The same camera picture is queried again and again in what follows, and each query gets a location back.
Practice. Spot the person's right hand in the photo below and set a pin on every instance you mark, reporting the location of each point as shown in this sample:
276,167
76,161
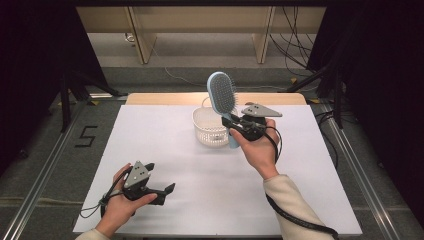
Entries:
260,153

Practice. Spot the metal floor rail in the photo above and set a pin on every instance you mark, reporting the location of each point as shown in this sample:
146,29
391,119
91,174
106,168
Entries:
363,180
40,186

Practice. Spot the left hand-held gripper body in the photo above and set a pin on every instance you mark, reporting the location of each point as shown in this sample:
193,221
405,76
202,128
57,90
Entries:
136,176

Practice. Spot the light blue hairbrush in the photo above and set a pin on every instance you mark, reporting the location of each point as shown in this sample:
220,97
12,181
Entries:
221,91

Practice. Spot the black metal stand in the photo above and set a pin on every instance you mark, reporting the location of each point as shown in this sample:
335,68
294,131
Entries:
338,96
65,100

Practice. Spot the white table sheet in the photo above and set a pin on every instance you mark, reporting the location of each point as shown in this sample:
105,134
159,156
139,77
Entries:
186,186

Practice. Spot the white plastic slotted basket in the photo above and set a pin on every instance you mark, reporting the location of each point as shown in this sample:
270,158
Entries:
207,128

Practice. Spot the dark curtain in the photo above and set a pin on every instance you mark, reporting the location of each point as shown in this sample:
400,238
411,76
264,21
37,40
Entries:
383,83
30,66

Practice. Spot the person's left hand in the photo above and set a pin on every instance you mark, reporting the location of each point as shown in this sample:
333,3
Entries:
118,210

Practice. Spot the beige wooden bench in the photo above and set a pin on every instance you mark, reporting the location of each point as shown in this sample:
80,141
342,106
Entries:
200,20

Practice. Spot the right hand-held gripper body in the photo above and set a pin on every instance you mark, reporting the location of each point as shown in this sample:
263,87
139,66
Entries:
256,111

